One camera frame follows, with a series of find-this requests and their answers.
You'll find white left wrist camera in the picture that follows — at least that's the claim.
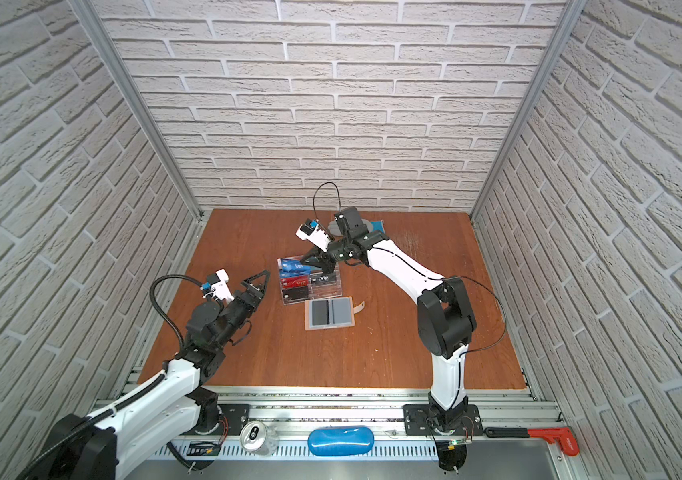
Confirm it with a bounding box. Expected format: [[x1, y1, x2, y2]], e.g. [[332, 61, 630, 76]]
[[200, 269, 234, 306]]

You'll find blue oval case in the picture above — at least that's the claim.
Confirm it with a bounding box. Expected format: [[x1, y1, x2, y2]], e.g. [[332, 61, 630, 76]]
[[307, 426, 375, 457]]

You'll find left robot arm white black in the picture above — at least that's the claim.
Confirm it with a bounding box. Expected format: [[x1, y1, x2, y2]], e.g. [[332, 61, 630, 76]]
[[18, 270, 270, 479]]

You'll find red black handled tool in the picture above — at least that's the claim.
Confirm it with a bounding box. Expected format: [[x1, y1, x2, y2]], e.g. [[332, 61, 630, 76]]
[[484, 427, 580, 457]]

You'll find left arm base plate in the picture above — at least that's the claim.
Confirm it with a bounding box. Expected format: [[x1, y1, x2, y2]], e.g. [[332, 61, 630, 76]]
[[189, 403, 250, 437]]

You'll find black VIP card in stand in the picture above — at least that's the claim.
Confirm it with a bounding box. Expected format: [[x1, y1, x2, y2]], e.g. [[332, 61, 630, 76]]
[[310, 273, 337, 286]]

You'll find black corrugated cable left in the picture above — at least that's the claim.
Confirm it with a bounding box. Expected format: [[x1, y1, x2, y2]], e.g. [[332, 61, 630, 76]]
[[16, 274, 205, 480]]

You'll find silver can top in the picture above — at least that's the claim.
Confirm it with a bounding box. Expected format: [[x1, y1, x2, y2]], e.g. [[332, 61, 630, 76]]
[[239, 420, 279, 456]]

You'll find blue VIP card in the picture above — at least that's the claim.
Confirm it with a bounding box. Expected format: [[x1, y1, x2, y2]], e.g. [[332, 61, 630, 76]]
[[278, 258, 312, 278]]

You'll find thin black cable right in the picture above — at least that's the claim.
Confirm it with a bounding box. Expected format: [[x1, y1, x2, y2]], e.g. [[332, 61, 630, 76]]
[[312, 181, 508, 355]]

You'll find beige leather card holder wallet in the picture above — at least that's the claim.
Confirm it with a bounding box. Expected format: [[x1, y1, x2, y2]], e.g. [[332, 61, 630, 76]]
[[304, 297, 366, 331]]

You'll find red gold VIP card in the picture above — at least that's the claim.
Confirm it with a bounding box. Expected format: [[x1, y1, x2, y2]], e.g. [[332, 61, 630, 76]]
[[280, 276, 311, 289]]

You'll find dark black card lower left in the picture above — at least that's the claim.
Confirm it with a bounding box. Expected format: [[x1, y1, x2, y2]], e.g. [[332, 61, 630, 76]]
[[283, 286, 310, 303]]

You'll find clear acrylic card display stand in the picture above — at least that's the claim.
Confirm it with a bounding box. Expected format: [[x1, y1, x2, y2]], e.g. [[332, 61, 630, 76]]
[[278, 256, 343, 305]]

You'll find small black label box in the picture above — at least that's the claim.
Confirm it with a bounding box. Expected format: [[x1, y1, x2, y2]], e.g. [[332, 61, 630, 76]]
[[187, 442, 221, 457]]

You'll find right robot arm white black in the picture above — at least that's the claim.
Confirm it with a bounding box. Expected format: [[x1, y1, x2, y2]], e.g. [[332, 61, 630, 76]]
[[296, 223, 477, 432]]

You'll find aluminium frame rail right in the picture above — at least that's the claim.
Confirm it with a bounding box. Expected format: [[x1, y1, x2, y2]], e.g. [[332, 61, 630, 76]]
[[469, 0, 587, 221]]

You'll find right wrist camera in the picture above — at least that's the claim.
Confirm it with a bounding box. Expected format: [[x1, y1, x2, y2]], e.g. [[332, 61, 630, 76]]
[[296, 219, 333, 252]]

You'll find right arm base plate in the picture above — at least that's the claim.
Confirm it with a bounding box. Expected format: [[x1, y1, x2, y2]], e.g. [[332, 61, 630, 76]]
[[403, 402, 484, 438]]

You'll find grey blue work glove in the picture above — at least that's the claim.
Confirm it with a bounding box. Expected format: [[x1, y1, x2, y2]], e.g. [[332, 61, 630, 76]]
[[328, 219, 383, 238]]

